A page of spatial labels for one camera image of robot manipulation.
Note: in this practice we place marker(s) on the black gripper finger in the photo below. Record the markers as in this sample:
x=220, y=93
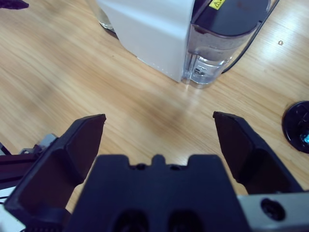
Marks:
x=236, y=140
x=82, y=145
x=12, y=4

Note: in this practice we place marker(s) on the clear drinking glass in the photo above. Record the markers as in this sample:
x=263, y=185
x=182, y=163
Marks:
x=106, y=23

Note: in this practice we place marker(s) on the blue coffee capsule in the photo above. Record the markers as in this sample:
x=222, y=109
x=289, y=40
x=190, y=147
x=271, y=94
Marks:
x=306, y=139

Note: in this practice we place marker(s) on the white capsule coffee machine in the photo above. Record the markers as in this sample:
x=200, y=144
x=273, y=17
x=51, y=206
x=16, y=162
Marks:
x=149, y=29

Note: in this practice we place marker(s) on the black capsule holder with rods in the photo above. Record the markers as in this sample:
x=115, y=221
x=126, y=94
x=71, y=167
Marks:
x=292, y=130

